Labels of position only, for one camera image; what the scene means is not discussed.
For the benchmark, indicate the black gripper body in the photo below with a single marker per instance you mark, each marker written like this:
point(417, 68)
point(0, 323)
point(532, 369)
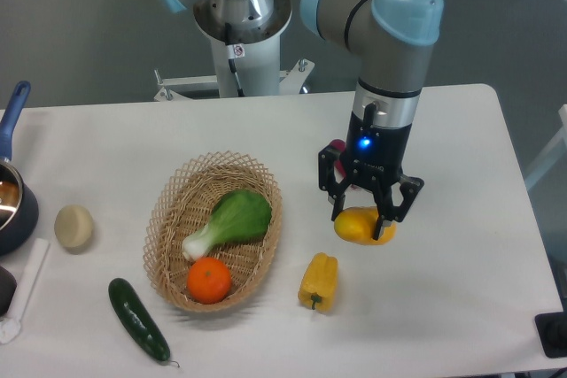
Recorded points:
point(374, 152)

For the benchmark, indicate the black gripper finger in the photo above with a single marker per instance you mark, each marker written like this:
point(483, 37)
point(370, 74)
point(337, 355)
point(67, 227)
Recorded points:
point(329, 183)
point(394, 201)

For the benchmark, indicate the yellow mango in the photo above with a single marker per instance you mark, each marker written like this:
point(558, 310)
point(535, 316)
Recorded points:
point(358, 224)

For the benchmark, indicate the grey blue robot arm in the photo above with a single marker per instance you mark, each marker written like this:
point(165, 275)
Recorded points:
point(393, 39)

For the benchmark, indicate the red pink object behind gripper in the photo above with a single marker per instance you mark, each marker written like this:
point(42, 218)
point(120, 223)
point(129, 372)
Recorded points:
point(340, 146)

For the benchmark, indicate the yellow bell pepper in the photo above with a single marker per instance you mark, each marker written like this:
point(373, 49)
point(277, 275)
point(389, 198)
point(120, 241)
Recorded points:
point(319, 283)

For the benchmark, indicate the green bok choy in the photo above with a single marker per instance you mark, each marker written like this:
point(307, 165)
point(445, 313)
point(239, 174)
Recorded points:
point(238, 217)

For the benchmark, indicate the woven wicker basket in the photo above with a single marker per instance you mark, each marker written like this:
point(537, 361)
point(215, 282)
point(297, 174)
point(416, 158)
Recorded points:
point(184, 206)

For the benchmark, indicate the orange fruit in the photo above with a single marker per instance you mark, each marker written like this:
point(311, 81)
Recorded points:
point(208, 281)

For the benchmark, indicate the black device at table edge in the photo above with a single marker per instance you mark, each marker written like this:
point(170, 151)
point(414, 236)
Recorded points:
point(551, 328)

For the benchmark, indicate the dark green cucumber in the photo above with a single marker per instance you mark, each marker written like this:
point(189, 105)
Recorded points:
point(137, 321)

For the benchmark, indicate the beige round potato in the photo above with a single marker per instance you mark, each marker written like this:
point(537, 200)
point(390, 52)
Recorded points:
point(73, 226)

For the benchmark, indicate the dark blue saucepan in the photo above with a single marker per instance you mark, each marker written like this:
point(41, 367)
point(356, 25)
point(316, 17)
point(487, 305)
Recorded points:
point(19, 207)

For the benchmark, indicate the dark round object left edge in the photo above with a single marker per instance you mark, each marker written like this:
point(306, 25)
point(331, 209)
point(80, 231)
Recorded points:
point(8, 285)

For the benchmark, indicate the white spatula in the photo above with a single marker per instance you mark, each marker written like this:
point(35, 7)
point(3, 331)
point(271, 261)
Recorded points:
point(11, 323)

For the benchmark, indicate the white frame right edge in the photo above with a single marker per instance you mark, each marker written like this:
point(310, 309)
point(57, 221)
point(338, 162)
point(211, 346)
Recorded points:
point(549, 154)

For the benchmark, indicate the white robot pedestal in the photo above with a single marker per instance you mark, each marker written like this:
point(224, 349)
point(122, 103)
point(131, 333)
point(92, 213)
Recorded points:
point(244, 36)

